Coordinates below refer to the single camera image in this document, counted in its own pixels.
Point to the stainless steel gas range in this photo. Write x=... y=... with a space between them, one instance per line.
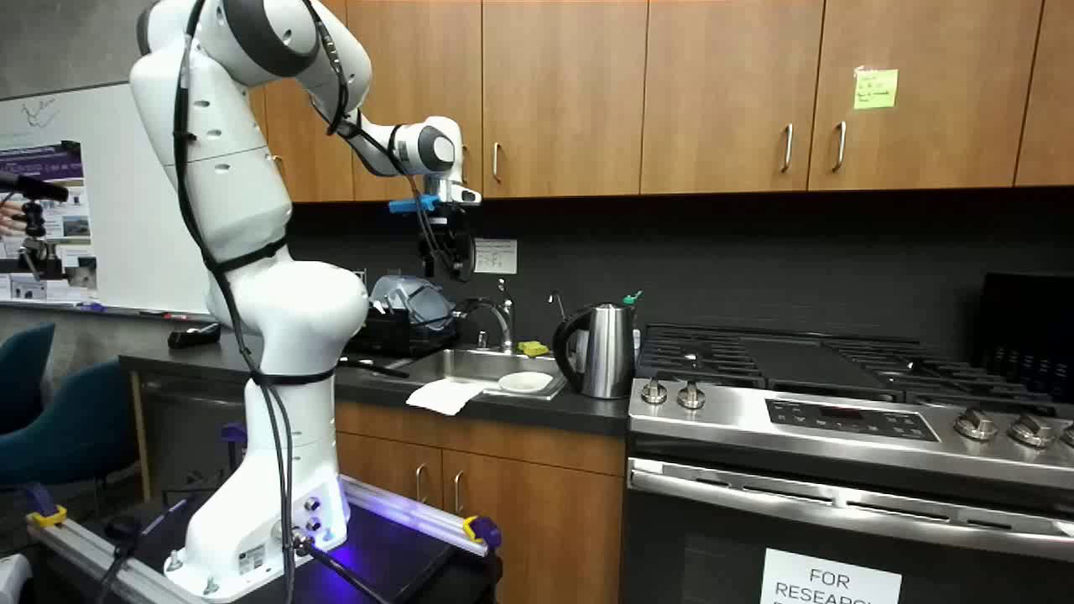
x=852 y=447

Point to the chrome kitchen faucet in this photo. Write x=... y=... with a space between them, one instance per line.
x=505 y=330

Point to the yellow clamp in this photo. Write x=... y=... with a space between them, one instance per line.
x=470 y=524
x=47 y=517

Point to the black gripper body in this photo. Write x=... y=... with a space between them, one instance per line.
x=446 y=228

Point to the yellow sticky note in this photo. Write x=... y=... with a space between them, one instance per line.
x=874 y=89

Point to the white paper label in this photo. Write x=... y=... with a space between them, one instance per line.
x=494 y=255

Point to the stainless steel sink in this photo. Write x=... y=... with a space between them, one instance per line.
x=470 y=362

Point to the printed poster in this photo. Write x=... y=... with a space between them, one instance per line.
x=45 y=163

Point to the teal chair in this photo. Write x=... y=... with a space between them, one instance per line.
x=23 y=375
x=80 y=430

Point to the aluminium frame robot cart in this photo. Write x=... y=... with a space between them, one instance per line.
x=381 y=558

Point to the white whiteboard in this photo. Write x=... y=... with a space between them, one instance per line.
x=137 y=202

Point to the wooden cabinet door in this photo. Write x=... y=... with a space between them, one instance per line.
x=389 y=471
x=564 y=89
x=725 y=89
x=424 y=67
x=315 y=170
x=927 y=134
x=1052 y=89
x=550 y=524

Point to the white bowl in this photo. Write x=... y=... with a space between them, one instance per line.
x=525 y=382

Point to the small chrome faucet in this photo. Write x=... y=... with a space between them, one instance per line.
x=554 y=311

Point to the black dish rack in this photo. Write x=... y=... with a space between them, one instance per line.
x=389 y=337

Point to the stainless dishwasher front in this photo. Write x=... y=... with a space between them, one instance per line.
x=188 y=437

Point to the yellow sponge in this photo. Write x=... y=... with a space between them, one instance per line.
x=535 y=351

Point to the white paper towel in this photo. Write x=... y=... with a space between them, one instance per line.
x=447 y=396

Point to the white printed paper sign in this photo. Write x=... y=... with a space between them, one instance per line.
x=827 y=579

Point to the stainless steel electric kettle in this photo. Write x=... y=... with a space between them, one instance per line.
x=606 y=354

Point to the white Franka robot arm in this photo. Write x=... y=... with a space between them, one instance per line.
x=236 y=170

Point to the black countertop appliance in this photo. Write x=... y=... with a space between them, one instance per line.
x=1030 y=337

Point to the green capped bottle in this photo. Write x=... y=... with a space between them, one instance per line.
x=633 y=298

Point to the small black countertop object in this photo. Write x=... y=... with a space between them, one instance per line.
x=197 y=333

